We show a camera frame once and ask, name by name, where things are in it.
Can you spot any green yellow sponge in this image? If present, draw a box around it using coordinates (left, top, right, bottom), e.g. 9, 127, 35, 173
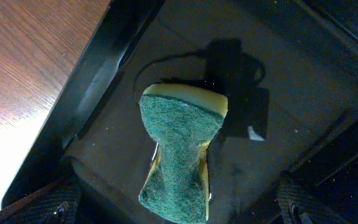
139, 83, 228, 223

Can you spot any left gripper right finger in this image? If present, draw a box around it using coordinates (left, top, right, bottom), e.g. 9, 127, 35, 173
275, 171, 355, 224

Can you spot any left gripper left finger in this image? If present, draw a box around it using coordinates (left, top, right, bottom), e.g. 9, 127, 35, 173
2, 159, 81, 224

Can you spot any black rectangular tray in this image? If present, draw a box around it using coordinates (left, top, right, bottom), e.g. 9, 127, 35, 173
1, 1, 358, 223

